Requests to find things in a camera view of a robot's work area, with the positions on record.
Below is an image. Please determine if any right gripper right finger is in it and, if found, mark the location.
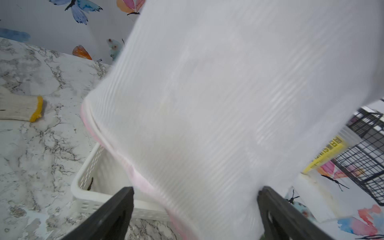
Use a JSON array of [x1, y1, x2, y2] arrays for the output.
[[257, 187, 332, 240]]

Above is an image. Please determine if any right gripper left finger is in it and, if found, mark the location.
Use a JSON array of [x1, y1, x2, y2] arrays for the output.
[[63, 187, 135, 240]]

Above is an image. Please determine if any white mesh laundry bag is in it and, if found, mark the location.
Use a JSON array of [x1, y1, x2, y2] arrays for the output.
[[82, 1, 384, 240]]

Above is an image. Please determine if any white plastic basket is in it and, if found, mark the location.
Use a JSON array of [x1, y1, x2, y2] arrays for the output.
[[71, 144, 170, 222]]

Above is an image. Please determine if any green label jar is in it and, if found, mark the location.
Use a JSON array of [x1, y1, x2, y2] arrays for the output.
[[302, 127, 362, 174]]

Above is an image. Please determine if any black wire wall basket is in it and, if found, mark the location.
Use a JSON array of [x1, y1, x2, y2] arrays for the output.
[[332, 108, 384, 207]]

